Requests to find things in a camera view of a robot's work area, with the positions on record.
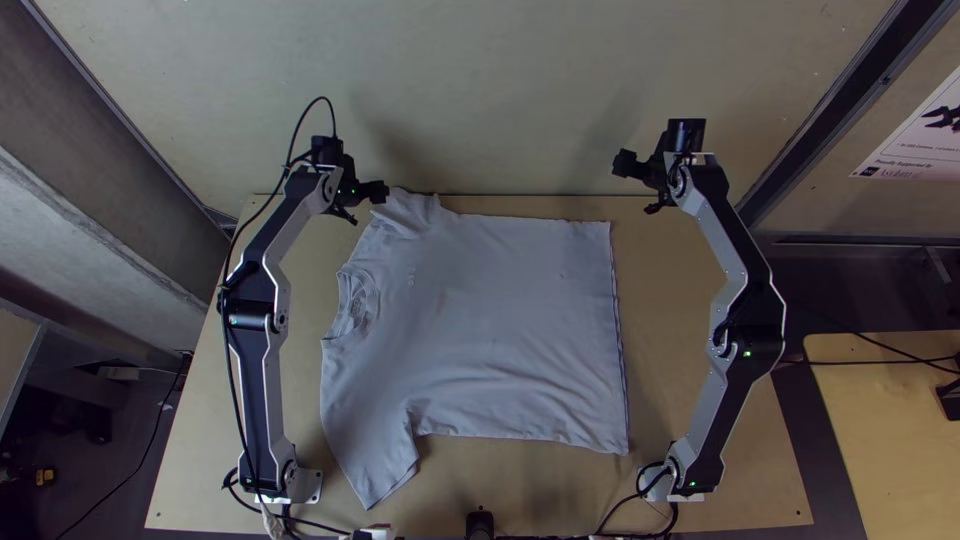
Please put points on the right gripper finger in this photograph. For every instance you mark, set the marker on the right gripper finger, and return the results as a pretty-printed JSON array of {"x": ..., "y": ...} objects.
[{"x": 656, "y": 206}]

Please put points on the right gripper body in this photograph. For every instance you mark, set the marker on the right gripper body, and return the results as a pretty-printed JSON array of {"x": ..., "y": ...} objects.
[{"x": 634, "y": 165}]

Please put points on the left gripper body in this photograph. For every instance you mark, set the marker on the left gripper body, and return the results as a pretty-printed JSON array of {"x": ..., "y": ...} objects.
[{"x": 367, "y": 192}]

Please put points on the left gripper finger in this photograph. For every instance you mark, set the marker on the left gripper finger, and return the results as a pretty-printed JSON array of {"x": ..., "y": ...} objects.
[{"x": 345, "y": 216}]

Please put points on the white t-shirt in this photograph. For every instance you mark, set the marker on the white t-shirt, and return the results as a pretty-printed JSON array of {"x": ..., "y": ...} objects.
[{"x": 480, "y": 330}]

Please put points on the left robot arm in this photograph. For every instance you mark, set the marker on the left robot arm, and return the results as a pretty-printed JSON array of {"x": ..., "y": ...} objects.
[{"x": 270, "y": 247}]

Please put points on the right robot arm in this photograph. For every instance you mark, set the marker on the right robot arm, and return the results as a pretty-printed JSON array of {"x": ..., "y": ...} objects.
[{"x": 739, "y": 247}]

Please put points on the pale wooden desk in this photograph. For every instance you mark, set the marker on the pale wooden desk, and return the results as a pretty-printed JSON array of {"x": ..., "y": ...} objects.
[{"x": 885, "y": 450}]

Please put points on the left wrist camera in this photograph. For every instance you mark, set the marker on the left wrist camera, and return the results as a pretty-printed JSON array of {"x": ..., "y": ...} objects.
[{"x": 327, "y": 151}]

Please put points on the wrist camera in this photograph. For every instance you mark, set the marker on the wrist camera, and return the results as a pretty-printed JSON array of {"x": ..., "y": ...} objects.
[
  {"x": 327, "y": 151},
  {"x": 686, "y": 135}
]

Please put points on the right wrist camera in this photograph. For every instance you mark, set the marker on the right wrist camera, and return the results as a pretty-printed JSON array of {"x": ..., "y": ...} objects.
[{"x": 686, "y": 135}]

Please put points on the white wall poster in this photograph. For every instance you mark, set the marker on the white wall poster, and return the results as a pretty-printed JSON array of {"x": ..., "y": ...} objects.
[{"x": 922, "y": 142}]

